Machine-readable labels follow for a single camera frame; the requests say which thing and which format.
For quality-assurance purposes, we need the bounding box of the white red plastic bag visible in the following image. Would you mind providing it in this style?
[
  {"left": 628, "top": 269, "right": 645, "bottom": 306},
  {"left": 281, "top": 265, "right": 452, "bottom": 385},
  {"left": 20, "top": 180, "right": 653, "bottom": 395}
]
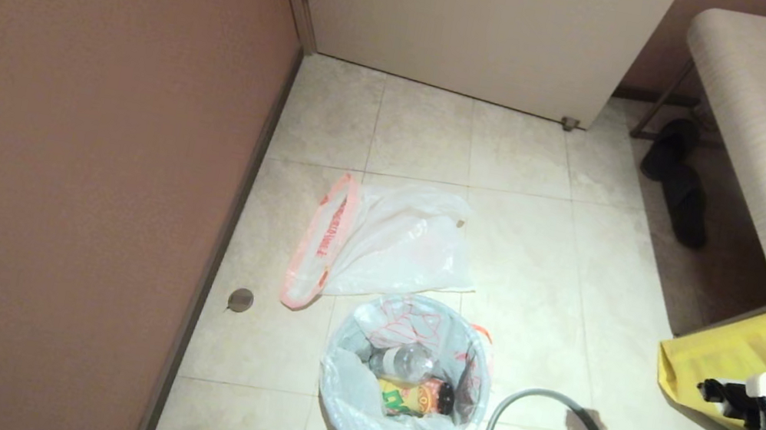
[{"left": 310, "top": 281, "right": 504, "bottom": 430}]

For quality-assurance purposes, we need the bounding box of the yellow snack canister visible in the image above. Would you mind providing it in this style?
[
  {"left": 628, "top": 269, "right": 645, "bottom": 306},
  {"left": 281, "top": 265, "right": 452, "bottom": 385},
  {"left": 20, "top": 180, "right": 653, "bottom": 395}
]
[{"left": 372, "top": 370, "right": 458, "bottom": 425}]

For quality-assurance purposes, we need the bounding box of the round metal floor drain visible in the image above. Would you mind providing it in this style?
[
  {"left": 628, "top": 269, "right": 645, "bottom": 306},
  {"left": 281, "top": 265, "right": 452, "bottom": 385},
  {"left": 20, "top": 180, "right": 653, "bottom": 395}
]
[{"left": 226, "top": 286, "right": 256, "bottom": 315}]

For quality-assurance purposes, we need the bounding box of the black slipper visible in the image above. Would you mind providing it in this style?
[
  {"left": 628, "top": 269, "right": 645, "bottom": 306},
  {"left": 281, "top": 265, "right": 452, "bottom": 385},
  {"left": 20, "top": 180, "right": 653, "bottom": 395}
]
[
  {"left": 638, "top": 114, "right": 702, "bottom": 188},
  {"left": 651, "top": 163, "right": 718, "bottom": 253}
]

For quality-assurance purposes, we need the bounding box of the yellow fabric bag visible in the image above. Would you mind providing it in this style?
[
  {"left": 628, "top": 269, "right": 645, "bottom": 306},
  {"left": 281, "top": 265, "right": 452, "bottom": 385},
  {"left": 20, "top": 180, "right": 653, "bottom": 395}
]
[{"left": 646, "top": 265, "right": 766, "bottom": 430}]

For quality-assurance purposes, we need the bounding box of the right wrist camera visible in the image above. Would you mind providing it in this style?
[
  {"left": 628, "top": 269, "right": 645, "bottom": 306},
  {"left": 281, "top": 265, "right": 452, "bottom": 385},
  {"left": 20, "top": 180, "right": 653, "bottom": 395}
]
[{"left": 695, "top": 373, "right": 753, "bottom": 411}]

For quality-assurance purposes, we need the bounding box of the thin metal table leg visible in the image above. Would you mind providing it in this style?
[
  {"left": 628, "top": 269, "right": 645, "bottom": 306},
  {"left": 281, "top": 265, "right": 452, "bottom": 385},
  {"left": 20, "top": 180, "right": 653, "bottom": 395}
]
[{"left": 629, "top": 52, "right": 697, "bottom": 147}]

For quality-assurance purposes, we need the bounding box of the white door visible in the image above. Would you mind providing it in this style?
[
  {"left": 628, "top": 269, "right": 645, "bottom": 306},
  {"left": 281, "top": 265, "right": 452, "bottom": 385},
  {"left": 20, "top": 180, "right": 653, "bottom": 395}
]
[{"left": 266, "top": 0, "right": 680, "bottom": 142}]

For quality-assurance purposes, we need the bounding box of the clear plastic bottle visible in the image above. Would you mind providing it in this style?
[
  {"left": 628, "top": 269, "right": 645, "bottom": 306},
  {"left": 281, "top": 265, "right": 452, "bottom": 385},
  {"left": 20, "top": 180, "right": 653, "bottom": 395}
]
[{"left": 368, "top": 338, "right": 439, "bottom": 386}]

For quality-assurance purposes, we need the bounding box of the white red plastic bin liner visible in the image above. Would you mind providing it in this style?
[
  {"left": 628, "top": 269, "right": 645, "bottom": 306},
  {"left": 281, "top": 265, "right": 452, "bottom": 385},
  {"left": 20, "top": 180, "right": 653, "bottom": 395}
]
[{"left": 278, "top": 165, "right": 492, "bottom": 340}]

